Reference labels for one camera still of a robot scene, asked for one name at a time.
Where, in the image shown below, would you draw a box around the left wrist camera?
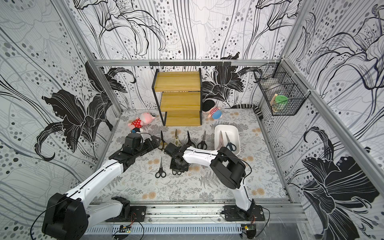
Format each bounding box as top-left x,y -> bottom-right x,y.
123,133 -> 142,155

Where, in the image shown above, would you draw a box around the wooden three tier shelf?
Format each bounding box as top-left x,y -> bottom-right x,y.
152,69 -> 203,127

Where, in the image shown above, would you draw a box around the cream handled kitchen scissors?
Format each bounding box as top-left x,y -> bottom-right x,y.
175,129 -> 182,147

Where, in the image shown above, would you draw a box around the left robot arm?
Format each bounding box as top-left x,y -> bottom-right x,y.
42,133 -> 160,240

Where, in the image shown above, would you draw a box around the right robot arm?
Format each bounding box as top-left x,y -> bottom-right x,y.
164,144 -> 254,212

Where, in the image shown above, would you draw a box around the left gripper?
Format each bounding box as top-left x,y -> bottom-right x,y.
132,135 -> 162,158

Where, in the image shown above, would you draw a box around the black wall rail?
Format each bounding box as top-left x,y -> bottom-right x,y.
149,61 -> 232,67

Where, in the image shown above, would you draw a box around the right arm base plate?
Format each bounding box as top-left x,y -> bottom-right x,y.
222,205 -> 266,222

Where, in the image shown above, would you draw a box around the yellow handled black scissors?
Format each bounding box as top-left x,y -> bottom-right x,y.
158,131 -> 168,151

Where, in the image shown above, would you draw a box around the blue handled scissors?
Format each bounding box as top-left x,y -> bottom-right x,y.
226,133 -> 237,152

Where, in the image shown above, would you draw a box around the blue pink plush toy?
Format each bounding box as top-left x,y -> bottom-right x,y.
208,107 -> 223,120

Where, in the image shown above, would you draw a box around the small grey handled scissors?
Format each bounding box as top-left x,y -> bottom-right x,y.
172,170 -> 182,176

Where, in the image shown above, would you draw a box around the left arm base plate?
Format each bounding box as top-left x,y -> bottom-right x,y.
106,206 -> 147,223

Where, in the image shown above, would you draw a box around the pink handled scissors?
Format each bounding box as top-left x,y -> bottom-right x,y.
218,131 -> 225,150

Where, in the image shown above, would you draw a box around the white plastic storage box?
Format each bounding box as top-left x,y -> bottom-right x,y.
214,125 -> 241,156

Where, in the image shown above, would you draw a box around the green lid in basket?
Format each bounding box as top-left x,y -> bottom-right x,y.
275,95 -> 290,106

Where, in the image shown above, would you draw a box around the black wire basket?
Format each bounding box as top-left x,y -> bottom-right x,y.
253,62 -> 306,116

